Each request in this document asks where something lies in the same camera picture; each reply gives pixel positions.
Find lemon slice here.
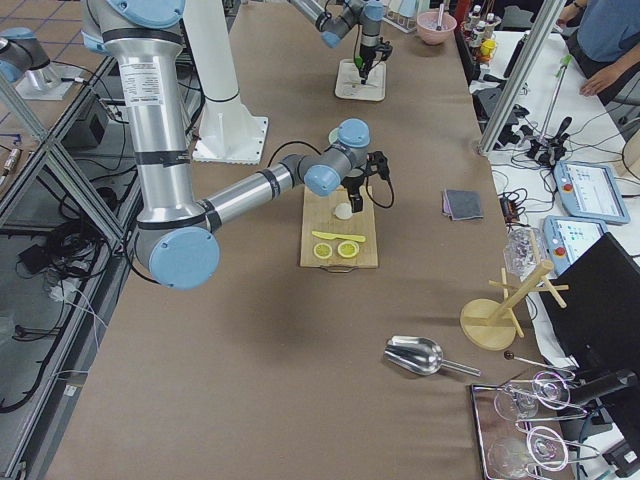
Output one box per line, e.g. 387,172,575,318
337,240,360,259
313,242,333,260

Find teach pendant tablet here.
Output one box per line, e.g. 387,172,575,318
553,160,631,225
543,215,608,275

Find clear plastic container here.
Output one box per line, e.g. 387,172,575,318
503,227,548,278

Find mint green bowl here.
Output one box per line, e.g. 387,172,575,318
328,127,339,144

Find upper teach pendant tablet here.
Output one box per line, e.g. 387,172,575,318
553,160,631,225

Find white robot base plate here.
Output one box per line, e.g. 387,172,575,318
193,98,268,165

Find lemon slice upper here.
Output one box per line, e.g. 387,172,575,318
313,242,333,260

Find person in blue shirt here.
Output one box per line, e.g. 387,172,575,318
557,0,639,104

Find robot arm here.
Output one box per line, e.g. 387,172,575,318
290,0,393,84
83,1,373,290

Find bamboo cutting board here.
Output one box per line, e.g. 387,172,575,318
299,187,379,271

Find lemon slice lower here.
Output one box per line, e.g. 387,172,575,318
337,240,360,259

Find black wire glass rack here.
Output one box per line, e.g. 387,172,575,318
467,368,632,480

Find lower teach pendant tablet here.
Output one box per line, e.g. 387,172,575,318
543,215,608,275

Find yellow plastic knife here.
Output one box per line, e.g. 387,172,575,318
311,230,367,243

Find grey folded cloth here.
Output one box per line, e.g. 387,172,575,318
442,189,484,221

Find white steamed bun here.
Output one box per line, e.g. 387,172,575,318
333,202,353,221

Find clear wine glass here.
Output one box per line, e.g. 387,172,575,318
494,371,570,421

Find beige rabbit serving tray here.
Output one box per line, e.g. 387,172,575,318
334,59,386,102

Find pink bowl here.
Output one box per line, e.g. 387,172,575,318
416,11,457,46

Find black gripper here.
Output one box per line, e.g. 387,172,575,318
341,151,389,214
354,36,393,84

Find black monitor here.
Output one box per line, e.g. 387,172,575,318
537,231,640,381

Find wooden mug tree stand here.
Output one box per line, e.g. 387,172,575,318
460,260,570,351

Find metal scoop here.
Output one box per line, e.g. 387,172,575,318
384,335,482,377

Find aluminium frame post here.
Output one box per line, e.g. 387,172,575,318
477,0,565,157

